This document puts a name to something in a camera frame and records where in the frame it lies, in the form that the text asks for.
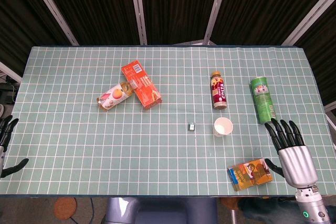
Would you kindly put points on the green grid table mat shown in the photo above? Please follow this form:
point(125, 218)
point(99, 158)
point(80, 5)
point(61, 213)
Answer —
point(78, 142)

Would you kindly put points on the white paper cup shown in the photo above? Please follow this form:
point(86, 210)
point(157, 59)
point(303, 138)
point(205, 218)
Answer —
point(222, 127)

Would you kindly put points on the yellow orange snack box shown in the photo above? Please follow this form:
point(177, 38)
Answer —
point(249, 175)

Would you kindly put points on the white metal leg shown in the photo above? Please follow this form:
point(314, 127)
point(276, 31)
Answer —
point(233, 216)

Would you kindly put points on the small grey metal clip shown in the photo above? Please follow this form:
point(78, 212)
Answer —
point(191, 126)

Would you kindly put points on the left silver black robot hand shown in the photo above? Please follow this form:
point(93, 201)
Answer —
point(6, 130)

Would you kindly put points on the white screen frame post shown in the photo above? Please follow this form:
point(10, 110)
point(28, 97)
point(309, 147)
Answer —
point(331, 115)
point(53, 9)
point(215, 9)
point(309, 15)
point(138, 9)
point(9, 73)

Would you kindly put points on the blue-grey robot torso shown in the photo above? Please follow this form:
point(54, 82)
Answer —
point(157, 211)

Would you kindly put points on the peach juice bottle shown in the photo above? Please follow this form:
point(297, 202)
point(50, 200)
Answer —
point(114, 96)

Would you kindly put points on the brown milk tea bottle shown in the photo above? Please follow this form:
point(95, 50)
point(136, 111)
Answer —
point(219, 91)

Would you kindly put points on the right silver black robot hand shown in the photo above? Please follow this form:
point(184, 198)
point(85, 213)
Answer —
point(298, 163)

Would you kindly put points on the black equipment box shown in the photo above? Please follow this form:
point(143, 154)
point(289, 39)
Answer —
point(6, 93)

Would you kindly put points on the orange carton box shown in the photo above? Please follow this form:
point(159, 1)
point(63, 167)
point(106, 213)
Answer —
point(141, 86)

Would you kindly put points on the green chips can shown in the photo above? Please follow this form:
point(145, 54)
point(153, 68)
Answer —
point(262, 100)

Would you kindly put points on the round cork pad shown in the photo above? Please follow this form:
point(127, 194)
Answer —
point(229, 203)
point(65, 208)

